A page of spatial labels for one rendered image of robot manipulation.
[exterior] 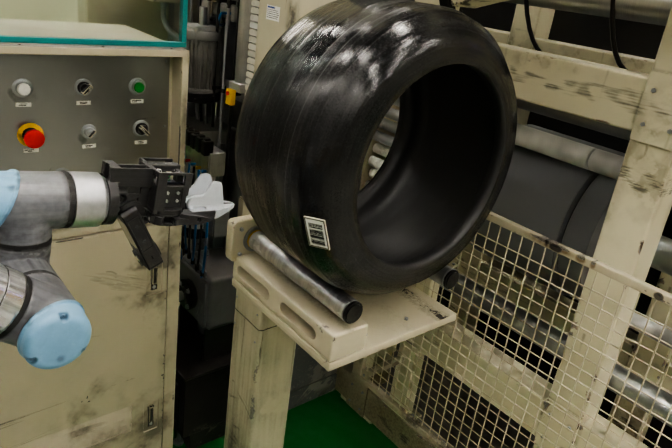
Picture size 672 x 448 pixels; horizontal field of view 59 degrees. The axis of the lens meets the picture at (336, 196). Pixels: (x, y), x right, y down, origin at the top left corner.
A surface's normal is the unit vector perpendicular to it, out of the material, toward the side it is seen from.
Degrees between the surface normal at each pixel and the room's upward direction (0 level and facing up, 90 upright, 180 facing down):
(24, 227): 89
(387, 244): 20
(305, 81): 60
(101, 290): 90
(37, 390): 90
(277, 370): 90
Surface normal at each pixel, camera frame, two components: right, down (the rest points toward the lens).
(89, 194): 0.66, -0.14
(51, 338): 0.64, 0.35
